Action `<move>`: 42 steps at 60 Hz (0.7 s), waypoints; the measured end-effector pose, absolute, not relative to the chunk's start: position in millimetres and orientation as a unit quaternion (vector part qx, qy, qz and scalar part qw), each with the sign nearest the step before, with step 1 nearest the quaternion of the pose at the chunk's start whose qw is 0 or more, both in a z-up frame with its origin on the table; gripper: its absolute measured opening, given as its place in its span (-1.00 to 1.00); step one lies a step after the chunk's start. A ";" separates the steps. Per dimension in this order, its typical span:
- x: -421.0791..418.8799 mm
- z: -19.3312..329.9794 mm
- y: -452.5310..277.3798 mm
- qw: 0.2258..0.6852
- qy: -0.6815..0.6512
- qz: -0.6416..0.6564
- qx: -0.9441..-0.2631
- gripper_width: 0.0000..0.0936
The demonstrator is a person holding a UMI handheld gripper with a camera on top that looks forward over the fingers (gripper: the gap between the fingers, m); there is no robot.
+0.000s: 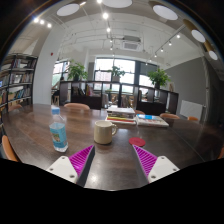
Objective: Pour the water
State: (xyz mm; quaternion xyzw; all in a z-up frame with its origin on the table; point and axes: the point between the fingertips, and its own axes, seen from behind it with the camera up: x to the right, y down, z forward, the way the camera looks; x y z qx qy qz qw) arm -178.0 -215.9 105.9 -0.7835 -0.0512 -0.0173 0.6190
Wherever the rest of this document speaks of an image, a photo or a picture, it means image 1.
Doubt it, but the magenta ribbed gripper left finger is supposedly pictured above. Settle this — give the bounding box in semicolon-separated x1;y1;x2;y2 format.
47;145;95;187

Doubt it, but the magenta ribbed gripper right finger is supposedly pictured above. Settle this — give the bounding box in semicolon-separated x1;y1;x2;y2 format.
133;145;179;185

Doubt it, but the clear plastic water bottle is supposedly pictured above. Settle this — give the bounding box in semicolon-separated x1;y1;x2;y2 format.
49;107;68;152

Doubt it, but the red round coaster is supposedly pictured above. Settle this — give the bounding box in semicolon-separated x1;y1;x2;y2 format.
129;137;146;147

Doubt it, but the cream ceramic mug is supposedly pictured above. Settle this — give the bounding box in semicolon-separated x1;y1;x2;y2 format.
94;120;118;145

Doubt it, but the blue covered magazine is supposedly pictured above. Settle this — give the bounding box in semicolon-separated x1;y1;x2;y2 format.
136;114;169;127

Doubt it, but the orange chair right back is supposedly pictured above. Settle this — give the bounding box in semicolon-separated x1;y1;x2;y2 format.
159;113;180;119

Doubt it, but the orange chair near books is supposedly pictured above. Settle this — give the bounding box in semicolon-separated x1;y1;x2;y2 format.
135;110;145;115

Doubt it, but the stack of books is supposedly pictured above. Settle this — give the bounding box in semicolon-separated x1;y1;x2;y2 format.
106;107;136;125

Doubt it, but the orange chair far right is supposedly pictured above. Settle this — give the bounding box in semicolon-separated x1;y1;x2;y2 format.
187;116;199;121

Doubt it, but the orange chair behind table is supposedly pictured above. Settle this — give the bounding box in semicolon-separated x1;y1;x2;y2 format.
64;103;90;110

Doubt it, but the white radiator panel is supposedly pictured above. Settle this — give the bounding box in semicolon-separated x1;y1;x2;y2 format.
180;100;203;120

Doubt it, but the orange chair near left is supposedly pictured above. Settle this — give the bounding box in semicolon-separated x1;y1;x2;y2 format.
2;135;18;162

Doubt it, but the dark low shelf divider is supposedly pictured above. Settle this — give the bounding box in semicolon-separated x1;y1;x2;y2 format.
59;81;179;115

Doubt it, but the orange chair far left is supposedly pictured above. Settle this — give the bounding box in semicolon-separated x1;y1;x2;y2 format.
8;104;22;112

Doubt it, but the right potted green plant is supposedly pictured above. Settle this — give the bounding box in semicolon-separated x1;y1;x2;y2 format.
148;68;170;89

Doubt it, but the potted green plant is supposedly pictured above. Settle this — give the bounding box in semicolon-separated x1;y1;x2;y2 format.
148;68;170;89
68;60;88;81
110;66;125;82

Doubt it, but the left potted green plant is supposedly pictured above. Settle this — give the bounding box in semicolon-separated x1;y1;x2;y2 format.
68;60;88;81

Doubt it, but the middle potted green plant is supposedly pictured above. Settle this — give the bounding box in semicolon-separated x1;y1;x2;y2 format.
110;66;125;82

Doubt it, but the tall bookshelf with books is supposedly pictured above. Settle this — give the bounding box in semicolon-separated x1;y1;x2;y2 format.
0;53;38;113

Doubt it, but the ceiling air conditioner unit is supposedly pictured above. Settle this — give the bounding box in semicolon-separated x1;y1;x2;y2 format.
121;36;141;51

